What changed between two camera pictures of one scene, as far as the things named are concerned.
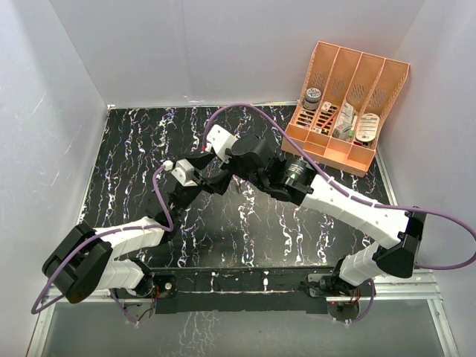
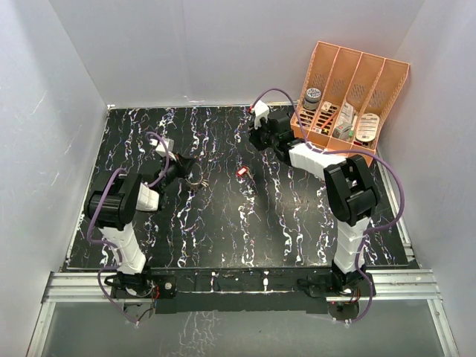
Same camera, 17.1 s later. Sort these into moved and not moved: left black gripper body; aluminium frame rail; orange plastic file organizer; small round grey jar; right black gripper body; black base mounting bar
Moved: right black gripper body; left black gripper body
Not moved: orange plastic file organizer; aluminium frame rail; black base mounting bar; small round grey jar
